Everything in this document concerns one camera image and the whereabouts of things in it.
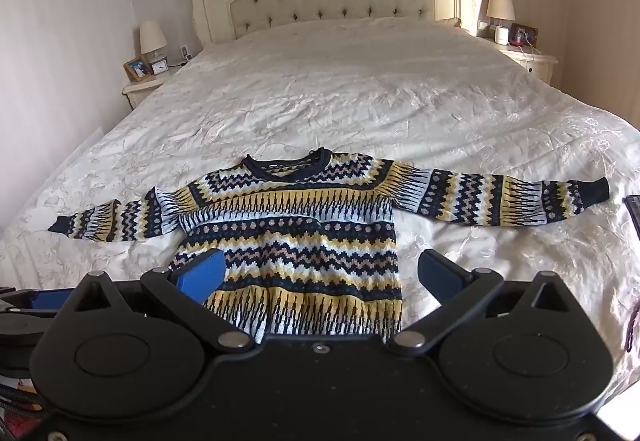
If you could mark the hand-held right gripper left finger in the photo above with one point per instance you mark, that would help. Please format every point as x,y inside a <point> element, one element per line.
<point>202,281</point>

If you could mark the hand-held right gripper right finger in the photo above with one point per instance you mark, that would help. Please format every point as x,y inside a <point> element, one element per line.
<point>440,271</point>

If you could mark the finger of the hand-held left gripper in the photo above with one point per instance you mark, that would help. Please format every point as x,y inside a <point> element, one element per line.
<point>50,299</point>

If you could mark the navy yellow patterned knit sweater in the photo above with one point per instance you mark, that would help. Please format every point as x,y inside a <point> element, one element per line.
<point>310,226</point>

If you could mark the cream nightstand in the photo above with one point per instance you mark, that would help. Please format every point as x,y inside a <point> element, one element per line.
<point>145,88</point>
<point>532,58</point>

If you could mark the cream bedspread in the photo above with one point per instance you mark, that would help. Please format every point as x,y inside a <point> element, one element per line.
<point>360,86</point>

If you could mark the flat black object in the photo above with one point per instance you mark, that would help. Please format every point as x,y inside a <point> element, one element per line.
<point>634,216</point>

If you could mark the small white clock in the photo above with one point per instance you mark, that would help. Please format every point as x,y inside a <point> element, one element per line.
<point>159,67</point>

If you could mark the small white device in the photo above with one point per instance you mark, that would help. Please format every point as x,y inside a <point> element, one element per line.
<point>186,53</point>

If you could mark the white cylinder device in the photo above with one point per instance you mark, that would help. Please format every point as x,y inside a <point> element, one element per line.
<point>501,34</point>

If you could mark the cream shade table lamp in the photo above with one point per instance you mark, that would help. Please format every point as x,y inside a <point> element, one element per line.
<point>152,37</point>
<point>500,3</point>

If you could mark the wooden photo frame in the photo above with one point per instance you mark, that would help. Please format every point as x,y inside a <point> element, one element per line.
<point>138,69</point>

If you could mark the white wall socket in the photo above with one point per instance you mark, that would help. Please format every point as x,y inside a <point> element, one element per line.
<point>482,26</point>

